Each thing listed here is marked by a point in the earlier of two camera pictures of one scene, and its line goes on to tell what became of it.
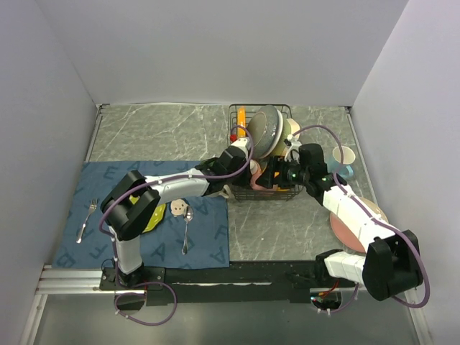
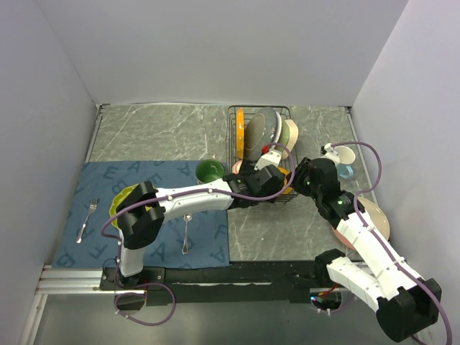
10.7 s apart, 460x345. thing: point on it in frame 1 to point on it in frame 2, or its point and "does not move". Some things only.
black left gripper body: x=241 y=178 to x=247 y=169
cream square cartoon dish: x=295 y=127 does not move
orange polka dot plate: x=241 y=121 does not move
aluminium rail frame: x=75 y=281 does not move
